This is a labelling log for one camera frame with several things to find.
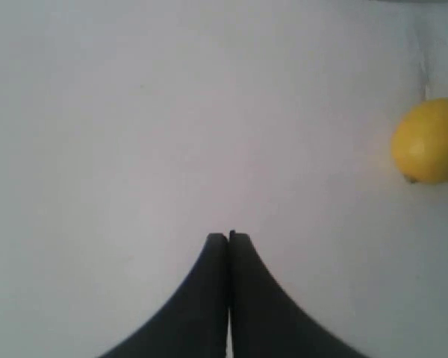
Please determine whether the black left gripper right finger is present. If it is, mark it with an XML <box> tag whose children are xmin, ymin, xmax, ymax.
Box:
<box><xmin>228</xmin><ymin>231</ymin><xmax>363</xmax><ymax>358</ymax></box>

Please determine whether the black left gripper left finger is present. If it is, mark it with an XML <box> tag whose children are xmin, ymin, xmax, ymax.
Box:
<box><xmin>103</xmin><ymin>233</ymin><xmax>228</xmax><ymax>357</ymax></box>

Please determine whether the yellow lemon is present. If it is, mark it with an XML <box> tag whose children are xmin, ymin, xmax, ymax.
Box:
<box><xmin>391</xmin><ymin>98</ymin><xmax>448</xmax><ymax>184</ymax></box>

